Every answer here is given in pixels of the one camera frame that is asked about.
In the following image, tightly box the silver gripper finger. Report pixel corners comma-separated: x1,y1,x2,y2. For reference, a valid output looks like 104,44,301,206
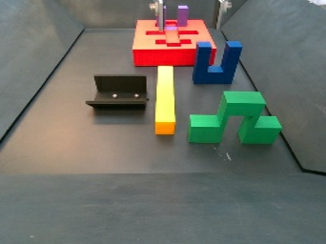
150,0,164,31
216,0,231,29

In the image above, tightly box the blue U-shaped block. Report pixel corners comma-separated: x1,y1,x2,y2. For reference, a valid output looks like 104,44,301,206
192,41,242,84

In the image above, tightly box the red slotted board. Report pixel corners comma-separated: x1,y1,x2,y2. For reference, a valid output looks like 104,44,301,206
132,20,216,66

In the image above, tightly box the purple U-shaped block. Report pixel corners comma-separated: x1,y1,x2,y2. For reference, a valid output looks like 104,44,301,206
164,5,188,29

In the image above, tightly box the yellow long bar block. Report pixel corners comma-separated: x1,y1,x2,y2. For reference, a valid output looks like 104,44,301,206
155,66,176,135

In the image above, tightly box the green stepped arch block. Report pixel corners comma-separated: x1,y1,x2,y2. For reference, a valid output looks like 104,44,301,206
188,91,283,145

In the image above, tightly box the black angle bracket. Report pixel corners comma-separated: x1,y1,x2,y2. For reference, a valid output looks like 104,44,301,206
86,74,148,108

